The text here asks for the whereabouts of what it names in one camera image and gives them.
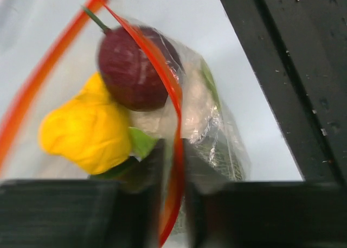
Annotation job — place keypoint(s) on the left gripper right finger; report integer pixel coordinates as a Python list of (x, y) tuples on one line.
[(257, 212)]

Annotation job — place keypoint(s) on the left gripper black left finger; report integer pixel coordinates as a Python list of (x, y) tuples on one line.
[(85, 213)]

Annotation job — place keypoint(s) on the yellow pepper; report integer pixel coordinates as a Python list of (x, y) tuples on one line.
[(90, 130)]

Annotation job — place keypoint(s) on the green melon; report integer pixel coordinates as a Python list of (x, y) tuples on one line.
[(209, 163)]

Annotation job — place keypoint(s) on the clear zip top bag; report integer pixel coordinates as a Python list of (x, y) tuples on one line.
[(62, 73)]

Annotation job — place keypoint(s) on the white cauliflower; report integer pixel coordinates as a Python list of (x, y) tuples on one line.
[(200, 110)]

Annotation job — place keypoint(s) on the dark red plum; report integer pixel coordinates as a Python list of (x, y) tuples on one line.
[(127, 72)]

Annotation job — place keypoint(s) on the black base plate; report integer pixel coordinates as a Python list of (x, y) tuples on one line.
[(297, 50)]

